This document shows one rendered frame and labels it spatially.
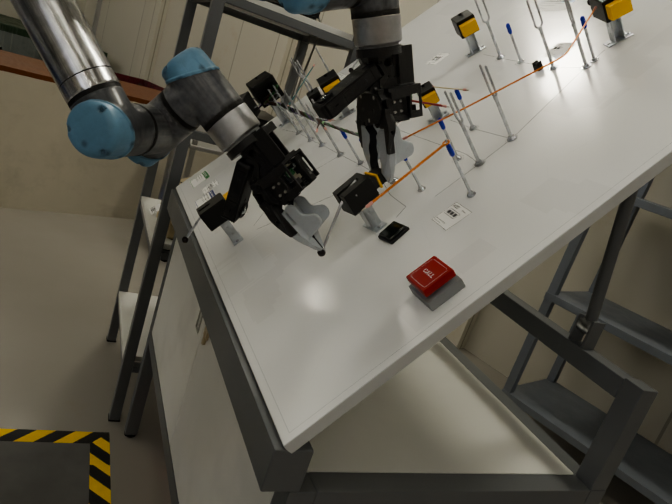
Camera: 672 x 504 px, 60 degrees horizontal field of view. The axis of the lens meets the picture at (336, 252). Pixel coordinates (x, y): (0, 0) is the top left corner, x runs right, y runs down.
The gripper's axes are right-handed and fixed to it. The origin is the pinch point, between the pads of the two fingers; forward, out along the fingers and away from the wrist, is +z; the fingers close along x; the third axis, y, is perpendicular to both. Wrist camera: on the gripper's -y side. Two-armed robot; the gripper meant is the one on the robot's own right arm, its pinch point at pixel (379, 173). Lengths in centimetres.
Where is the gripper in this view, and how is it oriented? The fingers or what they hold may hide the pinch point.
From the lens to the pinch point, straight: 98.0
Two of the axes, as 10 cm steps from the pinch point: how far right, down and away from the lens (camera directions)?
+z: 1.2, 9.2, 3.7
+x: -4.7, -2.8, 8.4
